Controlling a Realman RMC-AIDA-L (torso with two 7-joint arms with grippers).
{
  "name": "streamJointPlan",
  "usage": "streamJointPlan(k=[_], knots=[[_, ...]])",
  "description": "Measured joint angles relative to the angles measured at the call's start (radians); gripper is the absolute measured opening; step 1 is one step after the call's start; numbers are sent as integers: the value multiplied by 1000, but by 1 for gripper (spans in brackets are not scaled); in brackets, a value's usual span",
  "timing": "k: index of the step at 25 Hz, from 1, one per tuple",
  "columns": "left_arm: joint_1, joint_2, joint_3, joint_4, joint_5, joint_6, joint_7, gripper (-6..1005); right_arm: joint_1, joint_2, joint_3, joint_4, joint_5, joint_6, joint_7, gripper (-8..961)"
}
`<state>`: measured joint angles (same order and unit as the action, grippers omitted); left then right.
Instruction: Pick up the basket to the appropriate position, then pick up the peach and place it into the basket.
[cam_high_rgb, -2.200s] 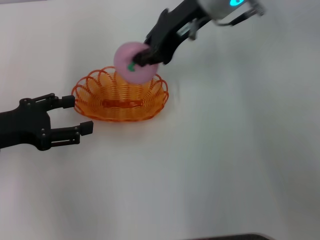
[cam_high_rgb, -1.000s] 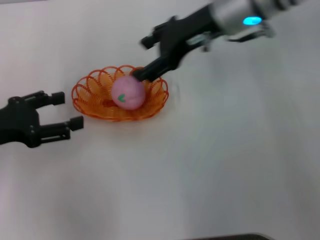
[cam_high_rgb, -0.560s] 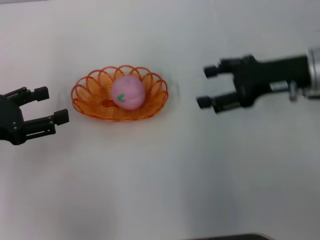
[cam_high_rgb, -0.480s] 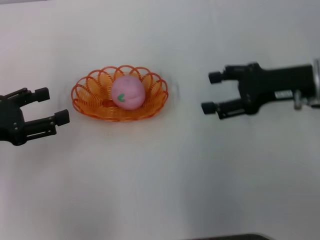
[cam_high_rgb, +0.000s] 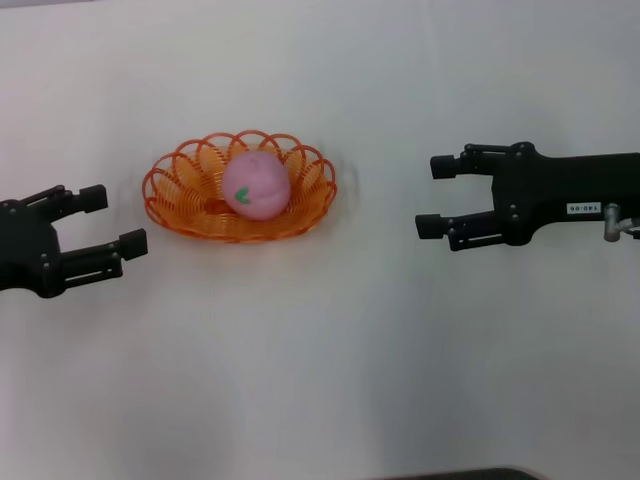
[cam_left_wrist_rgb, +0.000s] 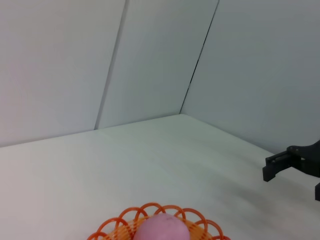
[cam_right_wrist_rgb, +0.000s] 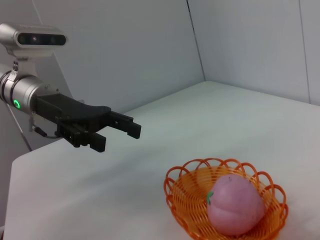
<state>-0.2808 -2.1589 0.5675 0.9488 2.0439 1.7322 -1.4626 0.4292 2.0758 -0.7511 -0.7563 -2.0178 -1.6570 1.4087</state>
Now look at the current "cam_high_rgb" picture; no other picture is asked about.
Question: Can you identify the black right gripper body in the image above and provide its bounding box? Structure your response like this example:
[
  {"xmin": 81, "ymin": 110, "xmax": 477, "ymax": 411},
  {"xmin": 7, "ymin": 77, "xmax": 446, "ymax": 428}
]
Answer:
[{"xmin": 492, "ymin": 141, "xmax": 640, "ymax": 248}]

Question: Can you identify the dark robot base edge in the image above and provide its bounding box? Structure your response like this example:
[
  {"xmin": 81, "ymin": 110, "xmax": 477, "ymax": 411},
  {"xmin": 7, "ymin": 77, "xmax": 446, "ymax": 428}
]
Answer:
[{"xmin": 382, "ymin": 466, "xmax": 540, "ymax": 480}]

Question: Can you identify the orange woven plastic basket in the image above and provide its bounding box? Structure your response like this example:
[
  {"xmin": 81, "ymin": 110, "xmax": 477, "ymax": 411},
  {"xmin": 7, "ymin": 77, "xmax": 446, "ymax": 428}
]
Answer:
[{"xmin": 142, "ymin": 130, "xmax": 339, "ymax": 245}]

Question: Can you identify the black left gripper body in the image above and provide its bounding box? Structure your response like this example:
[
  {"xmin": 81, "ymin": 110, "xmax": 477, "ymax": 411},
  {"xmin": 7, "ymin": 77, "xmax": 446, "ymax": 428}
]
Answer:
[{"xmin": 0, "ymin": 198, "xmax": 65, "ymax": 300}]

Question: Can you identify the pink toy peach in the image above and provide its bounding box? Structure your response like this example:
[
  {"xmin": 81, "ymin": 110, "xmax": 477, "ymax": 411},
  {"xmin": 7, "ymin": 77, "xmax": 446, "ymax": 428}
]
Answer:
[{"xmin": 221, "ymin": 152, "xmax": 291, "ymax": 222}]

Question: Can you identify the metal right wrist connector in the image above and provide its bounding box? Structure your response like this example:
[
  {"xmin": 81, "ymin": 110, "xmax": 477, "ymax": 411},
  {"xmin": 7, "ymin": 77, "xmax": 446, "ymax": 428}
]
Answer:
[{"xmin": 602, "ymin": 202, "xmax": 640, "ymax": 243}]

